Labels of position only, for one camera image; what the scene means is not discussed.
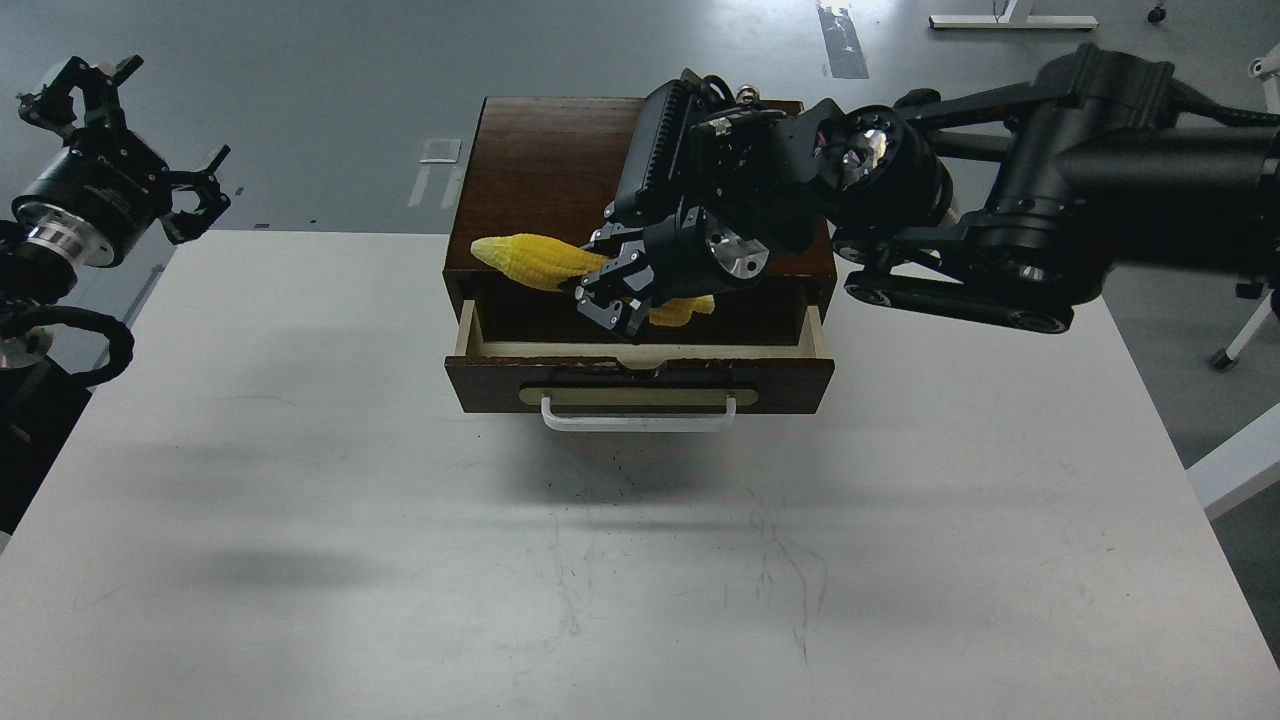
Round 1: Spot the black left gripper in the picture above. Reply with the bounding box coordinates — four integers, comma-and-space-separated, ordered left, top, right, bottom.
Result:
12, 55, 230, 268

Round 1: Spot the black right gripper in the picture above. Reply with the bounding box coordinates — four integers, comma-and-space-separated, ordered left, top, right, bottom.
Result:
573, 69, 836, 338

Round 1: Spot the yellow corn cob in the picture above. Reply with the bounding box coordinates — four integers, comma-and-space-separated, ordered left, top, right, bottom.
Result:
470, 233, 716, 327

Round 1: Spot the wooden drawer with white handle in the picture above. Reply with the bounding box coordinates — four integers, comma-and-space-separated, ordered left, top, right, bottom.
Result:
444, 300, 835, 433

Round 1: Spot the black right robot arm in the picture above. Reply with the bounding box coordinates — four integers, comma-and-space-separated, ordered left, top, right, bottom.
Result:
558, 44, 1277, 342

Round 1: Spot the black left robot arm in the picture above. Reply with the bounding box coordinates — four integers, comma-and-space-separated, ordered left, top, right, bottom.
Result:
1, 55, 230, 538

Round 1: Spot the dark wooden drawer cabinet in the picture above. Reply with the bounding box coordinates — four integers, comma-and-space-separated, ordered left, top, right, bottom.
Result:
443, 96, 837, 345

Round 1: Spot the white desk leg base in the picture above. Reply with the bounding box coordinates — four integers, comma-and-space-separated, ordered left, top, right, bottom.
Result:
928, 1, 1100, 32

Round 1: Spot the white frame at right edge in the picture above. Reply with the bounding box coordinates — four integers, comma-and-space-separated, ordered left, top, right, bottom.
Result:
1185, 44, 1280, 521

